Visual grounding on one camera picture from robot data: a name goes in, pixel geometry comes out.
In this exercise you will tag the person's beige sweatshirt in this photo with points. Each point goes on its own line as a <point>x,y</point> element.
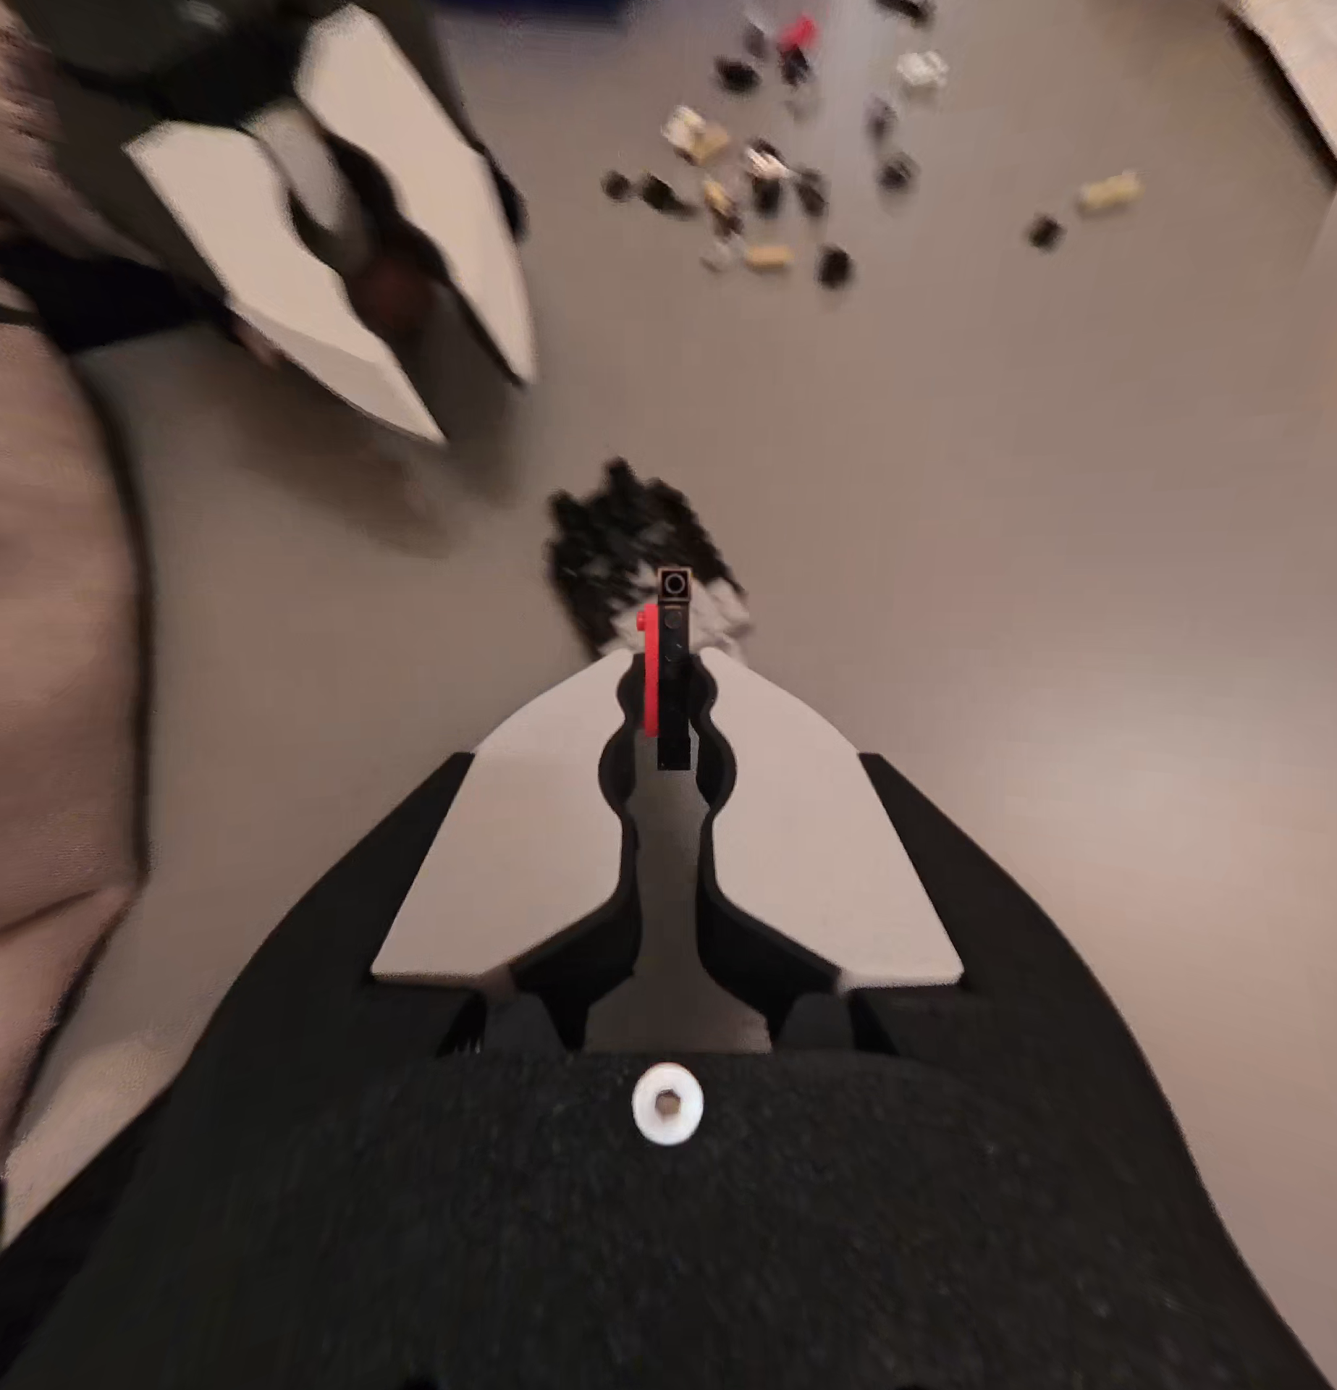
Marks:
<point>49,651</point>

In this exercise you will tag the thin black brick plate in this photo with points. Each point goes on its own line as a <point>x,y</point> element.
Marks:
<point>676,651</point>

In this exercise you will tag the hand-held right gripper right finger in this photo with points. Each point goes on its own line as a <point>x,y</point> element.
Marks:
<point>831,858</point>

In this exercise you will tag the black toy car chassis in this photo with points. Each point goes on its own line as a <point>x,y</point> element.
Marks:
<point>614,543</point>

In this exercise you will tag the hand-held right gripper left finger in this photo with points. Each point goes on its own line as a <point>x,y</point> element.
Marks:
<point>495,858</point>

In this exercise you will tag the grey desk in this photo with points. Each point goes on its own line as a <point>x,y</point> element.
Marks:
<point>951,543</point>

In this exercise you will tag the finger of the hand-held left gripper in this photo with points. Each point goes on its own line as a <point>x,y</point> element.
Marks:
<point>429,141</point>
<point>244,250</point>

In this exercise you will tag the scattered small toy bricks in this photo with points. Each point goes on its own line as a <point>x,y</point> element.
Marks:
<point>771,257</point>

